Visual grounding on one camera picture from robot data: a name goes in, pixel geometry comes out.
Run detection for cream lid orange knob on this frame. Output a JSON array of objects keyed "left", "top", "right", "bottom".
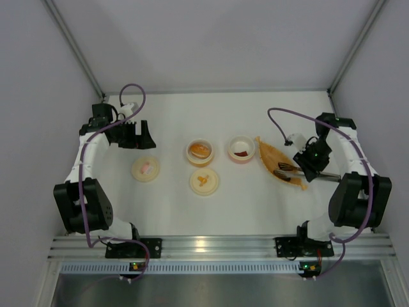
[{"left": 189, "top": 168, "right": 220, "bottom": 196}]

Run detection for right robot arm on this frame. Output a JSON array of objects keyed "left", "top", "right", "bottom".
[{"left": 288, "top": 113, "right": 392, "bottom": 243}]

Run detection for orange bread roll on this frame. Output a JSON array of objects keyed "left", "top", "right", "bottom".
[{"left": 190, "top": 143, "right": 212, "bottom": 159}]

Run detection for left aluminium frame post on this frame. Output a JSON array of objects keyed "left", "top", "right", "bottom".
[{"left": 41, "top": 0, "right": 106, "bottom": 102}]

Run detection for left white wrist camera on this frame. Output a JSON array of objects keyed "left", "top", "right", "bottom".
[{"left": 118, "top": 103, "right": 139, "bottom": 118}]

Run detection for metal tongs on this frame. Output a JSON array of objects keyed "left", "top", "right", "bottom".
[{"left": 277, "top": 162, "right": 341, "bottom": 182}]

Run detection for cream lid pink knob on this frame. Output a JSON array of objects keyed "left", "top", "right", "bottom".
[{"left": 131, "top": 156, "right": 160, "bottom": 182}]

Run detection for yellow lunch bowl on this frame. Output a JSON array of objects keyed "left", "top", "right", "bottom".
[{"left": 186, "top": 139, "right": 214, "bottom": 168}]

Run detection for right aluminium frame post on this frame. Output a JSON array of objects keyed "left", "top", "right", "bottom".
[{"left": 328, "top": 0, "right": 389, "bottom": 97}]

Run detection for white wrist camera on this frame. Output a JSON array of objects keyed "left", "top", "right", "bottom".
[
  {"left": 284, "top": 133, "right": 307, "bottom": 151},
  {"left": 118, "top": 103, "right": 139, "bottom": 118}
]

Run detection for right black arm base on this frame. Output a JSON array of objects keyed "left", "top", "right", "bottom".
[{"left": 274, "top": 237, "right": 334, "bottom": 258}]

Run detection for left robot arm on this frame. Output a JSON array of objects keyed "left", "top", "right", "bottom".
[{"left": 53, "top": 103, "right": 156, "bottom": 243}]

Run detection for slotted cable duct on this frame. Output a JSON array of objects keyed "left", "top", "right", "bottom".
[{"left": 60, "top": 261, "right": 320, "bottom": 274}]

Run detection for aluminium mounting rail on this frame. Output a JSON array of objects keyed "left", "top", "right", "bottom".
[{"left": 47, "top": 233, "right": 396, "bottom": 261}]

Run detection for red sausage piece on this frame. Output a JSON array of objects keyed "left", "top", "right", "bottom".
[{"left": 234, "top": 151, "right": 249, "bottom": 157}]

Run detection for boat-shaped woven basket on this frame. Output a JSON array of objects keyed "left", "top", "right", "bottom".
[{"left": 255, "top": 136, "right": 307, "bottom": 191}]

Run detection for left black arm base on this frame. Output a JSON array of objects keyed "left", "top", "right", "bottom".
[{"left": 105, "top": 238, "right": 162, "bottom": 259}]

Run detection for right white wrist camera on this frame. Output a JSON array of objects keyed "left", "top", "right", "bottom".
[{"left": 284, "top": 133, "right": 307, "bottom": 151}]

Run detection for aluminium frame post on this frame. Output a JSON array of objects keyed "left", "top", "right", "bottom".
[
  {"left": 328, "top": 0, "right": 389, "bottom": 97},
  {"left": 41, "top": 0, "right": 106, "bottom": 102}
]

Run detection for pink lunch bowl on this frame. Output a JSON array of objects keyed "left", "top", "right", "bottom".
[{"left": 228, "top": 136, "right": 256, "bottom": 164}]

